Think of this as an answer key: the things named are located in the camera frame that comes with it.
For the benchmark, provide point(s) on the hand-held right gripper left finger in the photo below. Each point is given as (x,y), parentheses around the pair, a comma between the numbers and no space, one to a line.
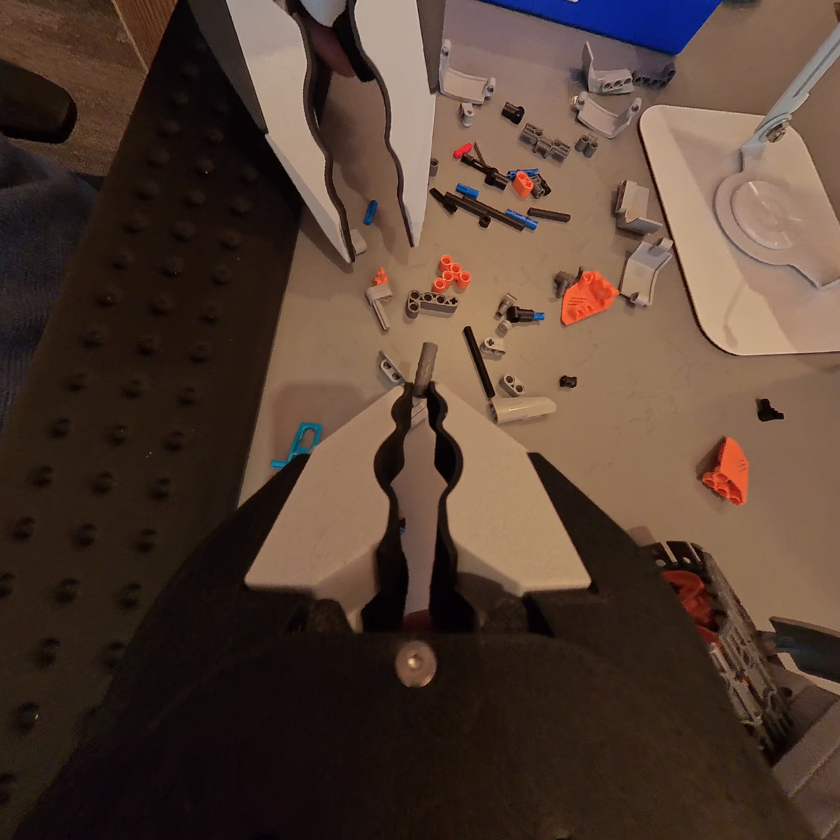
(315,525)

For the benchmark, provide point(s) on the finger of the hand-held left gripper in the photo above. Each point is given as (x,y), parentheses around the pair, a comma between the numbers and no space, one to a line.
(407,98)
(282,98)

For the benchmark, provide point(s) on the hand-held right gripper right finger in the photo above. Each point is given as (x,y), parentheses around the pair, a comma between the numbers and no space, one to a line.
(518,525)

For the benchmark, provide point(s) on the light grey curved panel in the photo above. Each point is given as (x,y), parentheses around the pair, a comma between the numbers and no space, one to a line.
(604,118)
(466,82)
(643,272)

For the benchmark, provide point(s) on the small assembly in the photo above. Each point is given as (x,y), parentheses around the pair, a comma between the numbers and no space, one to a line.
(392,367)

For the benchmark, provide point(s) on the small orange connector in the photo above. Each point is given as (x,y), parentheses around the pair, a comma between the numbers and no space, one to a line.
(381,277)

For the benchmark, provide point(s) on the dark grey tube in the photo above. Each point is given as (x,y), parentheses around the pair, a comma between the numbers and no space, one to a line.
(425,364)

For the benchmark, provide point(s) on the short grey axle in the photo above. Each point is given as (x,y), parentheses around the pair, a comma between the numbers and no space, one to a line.
(383,315)
(481,154)

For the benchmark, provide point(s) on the person's left hand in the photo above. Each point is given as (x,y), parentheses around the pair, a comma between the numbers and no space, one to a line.
(333,49)

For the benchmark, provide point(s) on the teal plastic piece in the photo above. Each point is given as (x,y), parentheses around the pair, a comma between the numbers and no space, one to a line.
(298,453)

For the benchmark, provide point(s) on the wooden pillar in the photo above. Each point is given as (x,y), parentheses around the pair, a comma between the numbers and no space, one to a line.
(144,29)

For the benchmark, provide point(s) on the blue pin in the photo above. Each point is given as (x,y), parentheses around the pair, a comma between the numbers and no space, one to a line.
(522,219)
(371,212)
(467,191)
(523,174)

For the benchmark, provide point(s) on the light grey wing panel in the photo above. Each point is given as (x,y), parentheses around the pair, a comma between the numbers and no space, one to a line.
(522,410)

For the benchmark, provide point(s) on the pile of small technic pieces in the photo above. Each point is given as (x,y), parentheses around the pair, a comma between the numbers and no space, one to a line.
(482,208)

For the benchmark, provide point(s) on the light grey two-hole connector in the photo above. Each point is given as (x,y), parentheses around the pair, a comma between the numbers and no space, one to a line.
(512,385)

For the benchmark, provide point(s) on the orange two-hole block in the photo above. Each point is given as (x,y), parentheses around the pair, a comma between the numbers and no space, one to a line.
(523,184)

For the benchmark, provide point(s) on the dark grey double cross block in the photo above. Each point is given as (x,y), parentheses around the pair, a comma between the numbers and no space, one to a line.
(544,142)

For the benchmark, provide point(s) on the small light grey block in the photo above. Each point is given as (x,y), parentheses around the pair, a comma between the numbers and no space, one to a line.
(358,243)

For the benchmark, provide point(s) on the dark grey pin block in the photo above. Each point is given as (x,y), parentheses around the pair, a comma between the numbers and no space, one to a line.
(542,187)

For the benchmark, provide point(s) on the long black axle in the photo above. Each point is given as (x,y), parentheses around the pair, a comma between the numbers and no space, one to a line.
(479,362)

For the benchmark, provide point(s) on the light grey cross connector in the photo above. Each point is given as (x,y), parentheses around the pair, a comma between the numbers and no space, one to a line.
(493,346)

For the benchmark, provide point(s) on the orange connector cluster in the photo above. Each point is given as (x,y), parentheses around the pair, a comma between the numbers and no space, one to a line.
(451,275)

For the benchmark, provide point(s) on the short black axle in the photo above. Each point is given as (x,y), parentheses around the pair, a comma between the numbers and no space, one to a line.
(548,214)

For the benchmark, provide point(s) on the small dark grey connector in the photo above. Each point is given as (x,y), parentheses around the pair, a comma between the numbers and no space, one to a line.
(586,145)

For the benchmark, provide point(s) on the black chair armrest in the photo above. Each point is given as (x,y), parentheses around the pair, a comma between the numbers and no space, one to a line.
(33,102)

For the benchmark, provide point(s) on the light grey panel with holes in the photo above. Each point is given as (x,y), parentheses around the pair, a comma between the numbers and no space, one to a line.
(607,77)

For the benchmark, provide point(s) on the dark grey L-shaped beam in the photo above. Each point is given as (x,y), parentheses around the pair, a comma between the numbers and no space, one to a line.
(430,303)

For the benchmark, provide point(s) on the black connector with blue pin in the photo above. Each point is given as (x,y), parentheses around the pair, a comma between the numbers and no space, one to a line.
(525,314)

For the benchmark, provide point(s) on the orange curved panel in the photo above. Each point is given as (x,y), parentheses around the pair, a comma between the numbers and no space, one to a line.
(727,469)

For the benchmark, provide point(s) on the grey angled pin connector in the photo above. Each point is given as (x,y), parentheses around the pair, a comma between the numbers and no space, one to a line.
(506,305)

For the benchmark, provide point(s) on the black dimpled pad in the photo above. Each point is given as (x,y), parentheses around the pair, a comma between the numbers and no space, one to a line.
(131,394)

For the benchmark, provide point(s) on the grey tracked toy vehicle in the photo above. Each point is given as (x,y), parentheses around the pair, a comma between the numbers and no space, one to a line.
(722,623)

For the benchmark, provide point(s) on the blue storage bin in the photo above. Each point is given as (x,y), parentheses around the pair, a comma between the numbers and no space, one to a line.
(623,19)

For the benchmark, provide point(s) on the orange flat panel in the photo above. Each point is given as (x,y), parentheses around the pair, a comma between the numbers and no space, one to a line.
(587,298)

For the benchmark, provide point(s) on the dark grey angled connector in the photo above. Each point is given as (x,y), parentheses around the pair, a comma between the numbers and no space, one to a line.
(565,282)

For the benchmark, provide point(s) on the dark grey straight beam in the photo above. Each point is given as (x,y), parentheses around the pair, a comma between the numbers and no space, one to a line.
(653,77)

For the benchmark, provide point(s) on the light grey boxy panel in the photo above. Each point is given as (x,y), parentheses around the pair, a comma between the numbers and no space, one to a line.
(635,207)

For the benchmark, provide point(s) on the small black clip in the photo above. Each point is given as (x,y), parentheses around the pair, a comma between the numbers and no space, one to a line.
(768,410)

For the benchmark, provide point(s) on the white book stand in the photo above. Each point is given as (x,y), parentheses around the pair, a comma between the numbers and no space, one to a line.
(689,197)

